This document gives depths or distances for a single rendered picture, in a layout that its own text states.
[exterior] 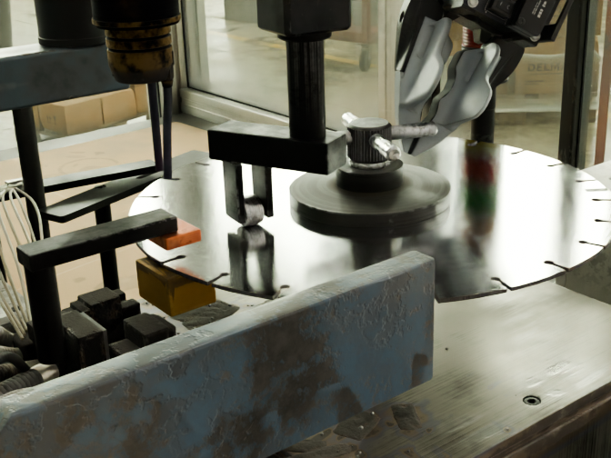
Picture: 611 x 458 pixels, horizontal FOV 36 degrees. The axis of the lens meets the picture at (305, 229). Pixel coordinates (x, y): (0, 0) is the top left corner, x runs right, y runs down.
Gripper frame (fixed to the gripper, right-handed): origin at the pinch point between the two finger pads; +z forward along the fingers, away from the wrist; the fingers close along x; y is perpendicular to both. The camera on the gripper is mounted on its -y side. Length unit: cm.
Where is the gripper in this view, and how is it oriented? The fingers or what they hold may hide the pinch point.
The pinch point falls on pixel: (412, 136)
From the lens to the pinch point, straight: 66.3
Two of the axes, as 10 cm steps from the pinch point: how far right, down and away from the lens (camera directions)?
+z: -4.2, 9.1, 0.5
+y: 2.1, 1.5, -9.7
